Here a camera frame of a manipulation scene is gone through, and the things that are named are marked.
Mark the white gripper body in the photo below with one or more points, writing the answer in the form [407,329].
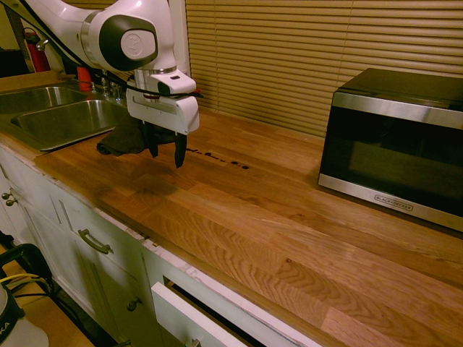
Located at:
[162,112]

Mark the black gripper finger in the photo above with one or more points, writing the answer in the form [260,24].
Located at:
[152,142]
[179,153]

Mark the dark grey cloth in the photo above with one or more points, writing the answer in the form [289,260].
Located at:
[124,139]

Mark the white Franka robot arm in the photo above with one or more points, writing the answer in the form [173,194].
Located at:
[119,39]

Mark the dark liquid spill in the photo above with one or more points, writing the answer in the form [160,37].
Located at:
[220,159]

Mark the chrome faucet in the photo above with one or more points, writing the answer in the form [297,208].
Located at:
[108,85]

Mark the red cup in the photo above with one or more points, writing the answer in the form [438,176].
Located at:
[83,77]

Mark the stainless steel sink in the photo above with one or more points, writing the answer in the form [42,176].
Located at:
[61,119]

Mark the red fire extinguisher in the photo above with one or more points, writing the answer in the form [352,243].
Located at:
[38,58]

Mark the wide beige window blind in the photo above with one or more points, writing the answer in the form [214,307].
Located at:
[289,54]

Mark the round metal cabinet knob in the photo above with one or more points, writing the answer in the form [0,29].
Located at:
[8,199]
[134,304]

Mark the white open drawer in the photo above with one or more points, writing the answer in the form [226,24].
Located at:
[188,318]

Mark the black clamp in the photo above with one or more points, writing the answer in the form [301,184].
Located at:
[32,256]

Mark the black steel microwave oven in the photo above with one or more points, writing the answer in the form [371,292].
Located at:
[390,144]

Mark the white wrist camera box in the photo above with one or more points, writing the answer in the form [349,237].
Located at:
[173,84]

